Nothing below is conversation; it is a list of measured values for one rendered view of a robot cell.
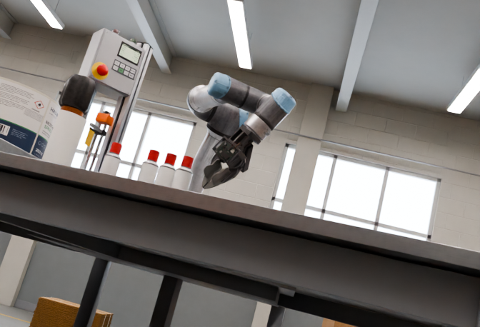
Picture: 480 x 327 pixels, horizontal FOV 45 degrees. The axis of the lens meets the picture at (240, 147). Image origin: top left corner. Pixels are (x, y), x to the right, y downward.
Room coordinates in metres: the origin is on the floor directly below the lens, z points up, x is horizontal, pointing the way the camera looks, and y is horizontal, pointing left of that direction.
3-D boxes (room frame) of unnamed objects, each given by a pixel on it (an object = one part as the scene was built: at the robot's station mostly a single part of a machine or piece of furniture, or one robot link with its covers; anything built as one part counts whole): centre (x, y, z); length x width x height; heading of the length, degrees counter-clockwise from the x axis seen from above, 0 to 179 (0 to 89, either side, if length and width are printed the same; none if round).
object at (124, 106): (1.94, 0.43, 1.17); 0.04 x 0.04 x 0.67; 70
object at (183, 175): (1.68, 0.14, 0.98); 0.05 x 0.05 x 0.20
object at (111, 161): (1.76, 0.37, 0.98); 0.05 x 0.05 x 0.20
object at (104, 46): (1.91, 0.51, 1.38); 0.17 x 0.10 x 0.19; 125
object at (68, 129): (1.50, 0.46, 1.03); 0.09 x 0.09 x 0.30
